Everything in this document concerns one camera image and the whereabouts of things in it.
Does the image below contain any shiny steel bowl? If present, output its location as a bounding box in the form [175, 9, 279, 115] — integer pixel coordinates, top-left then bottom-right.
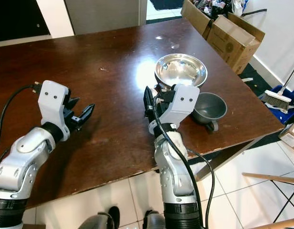
[155, 53, 208, 91]

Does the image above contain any grey cup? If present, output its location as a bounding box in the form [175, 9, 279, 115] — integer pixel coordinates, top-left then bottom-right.
[192, 92, 229, 134]

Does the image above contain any large open cardboard box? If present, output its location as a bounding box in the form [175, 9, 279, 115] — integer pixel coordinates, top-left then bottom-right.
[181, 0, 266, 75]

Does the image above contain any grey door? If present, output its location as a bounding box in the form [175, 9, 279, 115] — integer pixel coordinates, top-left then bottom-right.
[64, 0, 148, 36]

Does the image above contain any black door mat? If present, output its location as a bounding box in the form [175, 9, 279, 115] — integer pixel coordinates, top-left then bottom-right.
[147, 0, 183, 11]

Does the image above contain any robot right leg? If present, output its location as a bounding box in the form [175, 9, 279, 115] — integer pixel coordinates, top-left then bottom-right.
[142, 209, 166, 229]

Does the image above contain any robot leg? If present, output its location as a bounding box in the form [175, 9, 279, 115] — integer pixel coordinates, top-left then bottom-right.
[142, 209, 166, 229]
[78, 206, 121, 229]

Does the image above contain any robot left leg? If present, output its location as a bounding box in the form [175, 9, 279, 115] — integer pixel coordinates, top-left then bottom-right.
[78, 206, 121, 229]

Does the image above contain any broom with pale bristles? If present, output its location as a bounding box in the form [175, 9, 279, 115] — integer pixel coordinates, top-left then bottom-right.
[259, 61, 294, 114]

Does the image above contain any shiny plastic bag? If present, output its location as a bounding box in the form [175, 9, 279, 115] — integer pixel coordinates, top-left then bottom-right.
[229, 0, 248, 18]

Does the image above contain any light wooden bar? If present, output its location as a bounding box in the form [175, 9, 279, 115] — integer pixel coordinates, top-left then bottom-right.
[242, 172, 294, 185]
[252, 217, 294, 229]

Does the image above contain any blue dustpan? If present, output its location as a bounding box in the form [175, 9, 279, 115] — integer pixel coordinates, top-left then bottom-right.
[259, 85, 294, 125]

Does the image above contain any small cardboard box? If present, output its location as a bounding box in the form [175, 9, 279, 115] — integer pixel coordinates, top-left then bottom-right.
[278, 119, 294, 154]

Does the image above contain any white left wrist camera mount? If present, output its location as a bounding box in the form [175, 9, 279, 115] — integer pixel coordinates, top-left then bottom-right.
[38, 80, 71, 142]

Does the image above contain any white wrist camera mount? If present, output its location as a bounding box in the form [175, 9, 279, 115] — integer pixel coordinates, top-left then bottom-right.
[38, 80, 71, 142]
[148, 84, 200, 137]

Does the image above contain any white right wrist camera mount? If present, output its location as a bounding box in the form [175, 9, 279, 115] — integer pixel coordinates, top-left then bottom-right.
[148, 84, 200, 137]

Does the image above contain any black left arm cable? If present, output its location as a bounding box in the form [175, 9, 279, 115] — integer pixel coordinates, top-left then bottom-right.
[0, 84, 43, 165]

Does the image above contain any black wall panel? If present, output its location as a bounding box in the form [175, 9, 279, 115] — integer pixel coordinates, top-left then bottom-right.
[0, 0, 46, 42]

